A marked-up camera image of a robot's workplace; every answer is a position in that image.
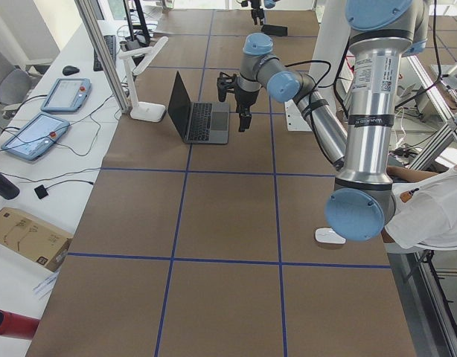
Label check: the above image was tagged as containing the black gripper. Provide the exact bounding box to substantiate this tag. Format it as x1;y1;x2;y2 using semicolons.
234;88;259;132
249;0;264;25

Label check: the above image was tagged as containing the black mouse pad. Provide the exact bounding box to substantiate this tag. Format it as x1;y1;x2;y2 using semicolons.
261;24;288;36

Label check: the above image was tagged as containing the grey laptop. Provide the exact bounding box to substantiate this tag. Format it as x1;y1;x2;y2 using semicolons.
167;71;230;144

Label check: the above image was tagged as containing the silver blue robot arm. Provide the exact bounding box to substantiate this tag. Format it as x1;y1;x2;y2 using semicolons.
233;1;429;241
249;0;276;25

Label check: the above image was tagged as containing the white desk lamp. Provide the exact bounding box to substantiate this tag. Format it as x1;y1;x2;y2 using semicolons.
118;36;169;122

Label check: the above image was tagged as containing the white computer mouse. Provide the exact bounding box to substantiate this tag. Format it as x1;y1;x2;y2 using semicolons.
315;228;346;245

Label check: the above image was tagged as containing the black computer mouse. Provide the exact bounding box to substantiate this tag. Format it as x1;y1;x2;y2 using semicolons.
62;65;80;76

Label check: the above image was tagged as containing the black keyboard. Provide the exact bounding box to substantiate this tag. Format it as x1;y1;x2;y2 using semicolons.
92;34;118;72

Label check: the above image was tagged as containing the upper blue teach pendant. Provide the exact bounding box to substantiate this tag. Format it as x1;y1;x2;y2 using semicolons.
40;78;92;114

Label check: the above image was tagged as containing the blue teach pendant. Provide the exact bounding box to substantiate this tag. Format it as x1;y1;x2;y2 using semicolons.
1;112;70;161
40;78;92;114

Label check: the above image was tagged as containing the lower blue teach pendant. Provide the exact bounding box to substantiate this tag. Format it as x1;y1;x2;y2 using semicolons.
1;112;70;161

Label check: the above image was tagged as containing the person in white shirt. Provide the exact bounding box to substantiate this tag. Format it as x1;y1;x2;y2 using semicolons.
381;164;457;254

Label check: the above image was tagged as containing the small black square device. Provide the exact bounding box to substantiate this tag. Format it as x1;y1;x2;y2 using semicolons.
34;184;49;199

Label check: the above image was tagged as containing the grey office chair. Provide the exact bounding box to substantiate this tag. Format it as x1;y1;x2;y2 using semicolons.
0;52;32;119

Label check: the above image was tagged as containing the black water bottle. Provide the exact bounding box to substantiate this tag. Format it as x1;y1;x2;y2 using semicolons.
0;173;20;200

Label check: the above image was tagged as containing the cardboard box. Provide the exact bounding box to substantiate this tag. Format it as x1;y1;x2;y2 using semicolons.
0;208;73;272

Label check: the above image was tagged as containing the red cylinder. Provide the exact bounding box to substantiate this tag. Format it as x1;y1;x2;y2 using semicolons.
0;310;40;340

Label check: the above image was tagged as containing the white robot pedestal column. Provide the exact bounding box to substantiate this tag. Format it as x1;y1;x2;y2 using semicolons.
284;0;351;132

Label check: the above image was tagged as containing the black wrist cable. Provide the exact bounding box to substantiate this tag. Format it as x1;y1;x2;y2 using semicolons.
284;61;348;112

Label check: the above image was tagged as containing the aluminium frame post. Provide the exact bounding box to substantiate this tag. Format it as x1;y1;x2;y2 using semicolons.
74;0;130;114

